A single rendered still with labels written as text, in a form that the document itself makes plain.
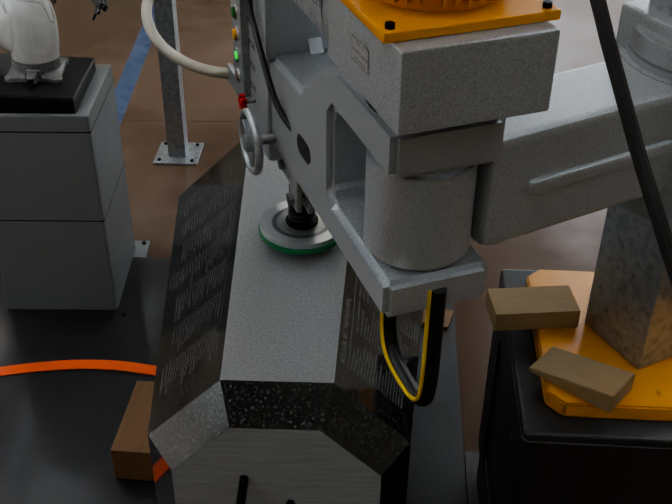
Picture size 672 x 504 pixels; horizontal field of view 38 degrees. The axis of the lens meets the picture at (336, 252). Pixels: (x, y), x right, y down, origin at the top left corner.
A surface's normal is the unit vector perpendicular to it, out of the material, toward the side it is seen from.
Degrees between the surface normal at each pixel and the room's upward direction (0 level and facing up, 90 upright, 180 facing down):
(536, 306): 0
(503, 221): 90
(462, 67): 90
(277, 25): 90
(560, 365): 11
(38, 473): 0
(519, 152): 90
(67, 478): 0
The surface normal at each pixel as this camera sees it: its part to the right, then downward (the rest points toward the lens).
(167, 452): -0.59, -0.16
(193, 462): -0.03, 0.58
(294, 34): 0.34, 0.55
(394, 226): -0.51, 0.49
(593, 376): -0.14, -0.88
